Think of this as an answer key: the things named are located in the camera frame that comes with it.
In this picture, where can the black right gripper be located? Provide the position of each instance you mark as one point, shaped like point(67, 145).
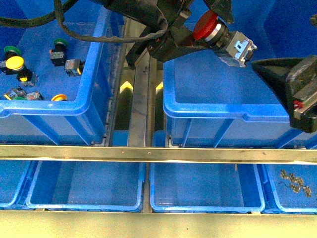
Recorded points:
point(294, 82)

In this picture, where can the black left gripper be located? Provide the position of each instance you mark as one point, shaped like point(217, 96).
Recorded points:
point(178, 41)

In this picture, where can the red mushroom push button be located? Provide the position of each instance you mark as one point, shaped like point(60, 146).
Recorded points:
point(232, 47)

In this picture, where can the yellow mushroom push button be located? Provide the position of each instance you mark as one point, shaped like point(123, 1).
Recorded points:
point(17, 64)

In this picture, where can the blue left bin with buttons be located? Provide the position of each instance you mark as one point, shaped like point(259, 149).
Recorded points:
point(82, 118)

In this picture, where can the blue middle empty bin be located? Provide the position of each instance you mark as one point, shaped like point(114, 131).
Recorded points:
point(210, 104)

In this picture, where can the small metal clips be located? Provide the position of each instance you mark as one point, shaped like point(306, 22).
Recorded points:
point(296, 184)

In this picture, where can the blue lower right bin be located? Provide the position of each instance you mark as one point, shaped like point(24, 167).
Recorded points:
point(289, 189)

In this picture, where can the button with grey contact block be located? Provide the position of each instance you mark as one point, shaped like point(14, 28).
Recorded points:
point(74, 67)

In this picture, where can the green button upper middle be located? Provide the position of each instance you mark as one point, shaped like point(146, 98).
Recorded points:
point(58, 55)

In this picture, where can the green button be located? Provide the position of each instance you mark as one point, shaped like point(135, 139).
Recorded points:
point(12, 49)
point(58, 55)

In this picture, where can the yellow button near bin front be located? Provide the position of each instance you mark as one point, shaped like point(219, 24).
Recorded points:
point(59, 97)

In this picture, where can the blue lower middle bin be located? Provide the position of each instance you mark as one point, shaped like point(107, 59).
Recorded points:
point(205, 188)

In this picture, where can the green button far left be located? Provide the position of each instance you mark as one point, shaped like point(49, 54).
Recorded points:
point(12, 49)

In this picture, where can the button lying at front left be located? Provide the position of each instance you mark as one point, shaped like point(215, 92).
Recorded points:
point(20, 94)

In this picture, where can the blue lower far left bin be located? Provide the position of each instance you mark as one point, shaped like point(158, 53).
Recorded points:
point(15, 181)

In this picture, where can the metal rack frame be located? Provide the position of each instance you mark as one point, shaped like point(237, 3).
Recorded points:
point(72, 224)

